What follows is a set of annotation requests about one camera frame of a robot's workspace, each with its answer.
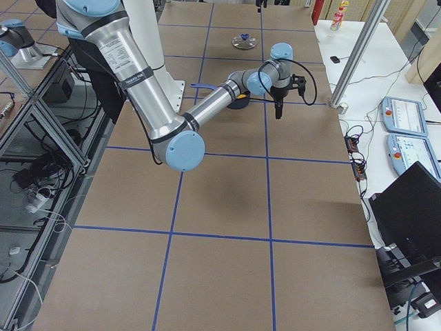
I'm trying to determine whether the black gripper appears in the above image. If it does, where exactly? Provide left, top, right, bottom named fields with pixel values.
left=270, top=74, right=307, bottom=119
left=255, top=0, right=267, bottom=10

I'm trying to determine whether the glass pot lid blue knob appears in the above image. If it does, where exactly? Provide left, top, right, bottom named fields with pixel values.
left=232, top=33, right=257, bottom=50

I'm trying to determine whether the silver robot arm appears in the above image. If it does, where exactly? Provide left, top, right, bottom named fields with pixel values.
left=56, top=1, right=306, bottom=172

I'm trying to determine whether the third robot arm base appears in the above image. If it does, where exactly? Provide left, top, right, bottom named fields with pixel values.
left=1, top=19, right=50, bottom=70

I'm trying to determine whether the red patterned plastic bottle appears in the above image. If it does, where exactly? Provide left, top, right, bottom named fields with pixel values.
left=328, top=1, right=349, bottom=37

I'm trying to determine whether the upper teach pendant tablet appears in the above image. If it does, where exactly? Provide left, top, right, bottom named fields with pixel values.
left=379, top=97, right=428, bottom=137

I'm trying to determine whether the teach pendant tablet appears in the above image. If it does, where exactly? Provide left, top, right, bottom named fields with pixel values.
left=379, top=97, right=428, bottom=137
left=387, top=133, right=440, bottom=181

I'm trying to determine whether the lower teach pendant tablet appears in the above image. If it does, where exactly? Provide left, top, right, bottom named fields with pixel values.
left=387, top=133, right=440, bottom=181

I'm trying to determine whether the black laptop on stand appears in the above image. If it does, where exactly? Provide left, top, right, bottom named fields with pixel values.
left=369, top=161, right=440, bottom=299

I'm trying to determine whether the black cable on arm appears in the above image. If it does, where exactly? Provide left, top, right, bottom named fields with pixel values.
left=249, top=59, right=318, bottom=106

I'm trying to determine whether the blue saucepan with handle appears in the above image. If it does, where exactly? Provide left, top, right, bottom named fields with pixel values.
left=189, top=83, right=250, bottom=110

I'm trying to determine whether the aluminium frame post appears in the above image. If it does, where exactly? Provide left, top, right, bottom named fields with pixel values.
left=329, top=0, right=391, bottom=108

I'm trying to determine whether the white camera stand column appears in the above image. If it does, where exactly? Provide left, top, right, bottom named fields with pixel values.
left=123, top=0, right=185, bottom=112

